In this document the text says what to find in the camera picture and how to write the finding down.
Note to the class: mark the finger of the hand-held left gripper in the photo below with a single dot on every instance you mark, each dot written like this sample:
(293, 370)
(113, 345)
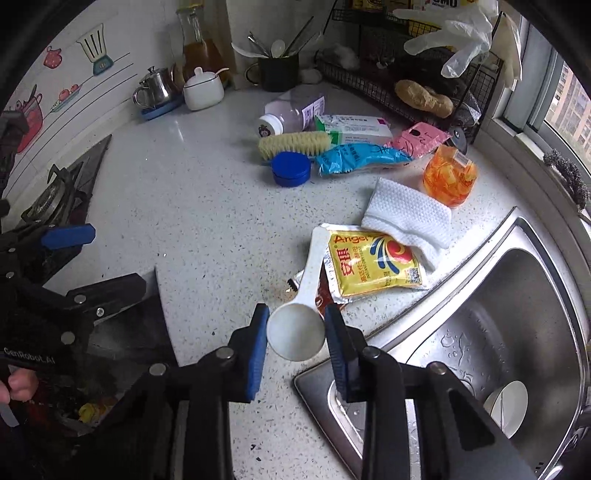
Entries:
(69, 236)
(106, 293)

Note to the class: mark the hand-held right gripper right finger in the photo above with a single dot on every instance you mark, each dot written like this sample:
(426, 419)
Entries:
(338, 355)

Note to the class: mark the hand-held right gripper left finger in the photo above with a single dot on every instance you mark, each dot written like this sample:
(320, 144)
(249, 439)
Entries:
(257, 355)

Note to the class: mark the white plastic measuring spoon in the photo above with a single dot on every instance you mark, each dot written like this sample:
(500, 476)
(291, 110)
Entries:
(295, 330)

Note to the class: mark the clear plastic bottle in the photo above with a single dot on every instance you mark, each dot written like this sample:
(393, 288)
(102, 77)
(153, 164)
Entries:
(293, 113)

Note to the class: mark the person's left hand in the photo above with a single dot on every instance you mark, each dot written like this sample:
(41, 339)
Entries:
(21, 385)

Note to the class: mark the gas stove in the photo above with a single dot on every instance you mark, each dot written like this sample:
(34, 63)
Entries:
(53, 194)

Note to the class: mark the yellow yeast packet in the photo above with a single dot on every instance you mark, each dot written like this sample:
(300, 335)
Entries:
(369, 267)

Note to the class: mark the blue coaster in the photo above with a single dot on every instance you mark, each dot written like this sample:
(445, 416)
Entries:
(159, 112)

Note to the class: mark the white textured cloth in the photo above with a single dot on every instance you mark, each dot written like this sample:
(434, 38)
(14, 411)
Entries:
(406, 212)

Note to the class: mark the stainless steel teapot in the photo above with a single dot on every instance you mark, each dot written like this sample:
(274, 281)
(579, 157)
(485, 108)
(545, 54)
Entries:
(154, 87)

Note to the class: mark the blue round tin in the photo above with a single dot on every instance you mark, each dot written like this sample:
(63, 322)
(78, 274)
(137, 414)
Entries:
(291, 168)

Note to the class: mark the white ceramic sugar bowl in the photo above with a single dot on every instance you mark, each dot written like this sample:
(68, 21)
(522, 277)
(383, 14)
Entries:
(203, 92)

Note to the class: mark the blue plastic packet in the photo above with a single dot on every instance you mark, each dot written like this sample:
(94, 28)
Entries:
(360, 158)

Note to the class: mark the orange plastic wrapper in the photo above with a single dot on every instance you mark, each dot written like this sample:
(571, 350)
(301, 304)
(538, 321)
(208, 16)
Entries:
(450, 180)

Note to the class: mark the yellow bristle scrub brush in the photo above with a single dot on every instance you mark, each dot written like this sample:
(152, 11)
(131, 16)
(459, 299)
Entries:
(293, 145)

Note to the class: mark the orange bowl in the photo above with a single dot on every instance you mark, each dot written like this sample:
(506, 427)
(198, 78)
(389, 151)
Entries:
(198, 50)

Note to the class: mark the green and white medicine box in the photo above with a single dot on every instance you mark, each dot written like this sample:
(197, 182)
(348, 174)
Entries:
(353, 129)

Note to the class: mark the pink packet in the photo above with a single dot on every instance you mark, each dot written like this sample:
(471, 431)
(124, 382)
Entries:
(418, 138)

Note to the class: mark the black round disc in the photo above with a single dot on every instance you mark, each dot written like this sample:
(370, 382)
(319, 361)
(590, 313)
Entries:
(459, 141)

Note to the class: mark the metal utensils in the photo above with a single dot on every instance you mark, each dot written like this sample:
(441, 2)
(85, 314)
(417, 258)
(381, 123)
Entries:
(258, 46)

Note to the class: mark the ginger root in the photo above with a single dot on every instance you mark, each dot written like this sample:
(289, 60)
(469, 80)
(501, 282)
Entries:
(425, 98)

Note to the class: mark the white ceramic spoon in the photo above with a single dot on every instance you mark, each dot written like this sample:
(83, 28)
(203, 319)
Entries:
(278, 47)

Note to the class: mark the steel wool scrubber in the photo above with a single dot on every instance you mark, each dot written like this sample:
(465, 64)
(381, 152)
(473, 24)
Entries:
(568, 177)

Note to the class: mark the garlic bulb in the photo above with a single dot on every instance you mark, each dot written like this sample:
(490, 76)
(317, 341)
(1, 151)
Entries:
(346, 55)

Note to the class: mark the window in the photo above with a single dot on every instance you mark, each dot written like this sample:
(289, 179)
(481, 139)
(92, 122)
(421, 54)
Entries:
(568, 92)

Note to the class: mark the yellow box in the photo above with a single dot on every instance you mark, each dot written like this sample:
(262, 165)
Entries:
(367, 4)

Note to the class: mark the kitchen wall sticker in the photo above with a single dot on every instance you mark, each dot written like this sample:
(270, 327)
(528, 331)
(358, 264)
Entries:
(92, 50)

